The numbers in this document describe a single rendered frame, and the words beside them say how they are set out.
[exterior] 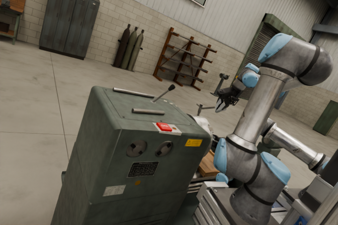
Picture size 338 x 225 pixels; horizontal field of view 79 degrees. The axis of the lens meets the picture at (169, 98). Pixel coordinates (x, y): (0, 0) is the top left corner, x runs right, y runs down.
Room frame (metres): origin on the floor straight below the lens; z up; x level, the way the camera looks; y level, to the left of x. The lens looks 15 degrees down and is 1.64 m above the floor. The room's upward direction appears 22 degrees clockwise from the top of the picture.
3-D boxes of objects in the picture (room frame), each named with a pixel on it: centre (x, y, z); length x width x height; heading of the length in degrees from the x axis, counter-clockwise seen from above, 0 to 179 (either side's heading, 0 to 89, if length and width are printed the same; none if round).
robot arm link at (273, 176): (0.69, -0.44, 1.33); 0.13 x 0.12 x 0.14; 84
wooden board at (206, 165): (1.50, -0.44, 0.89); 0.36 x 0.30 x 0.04; 38
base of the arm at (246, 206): (0.69, -0.45, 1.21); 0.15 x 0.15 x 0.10
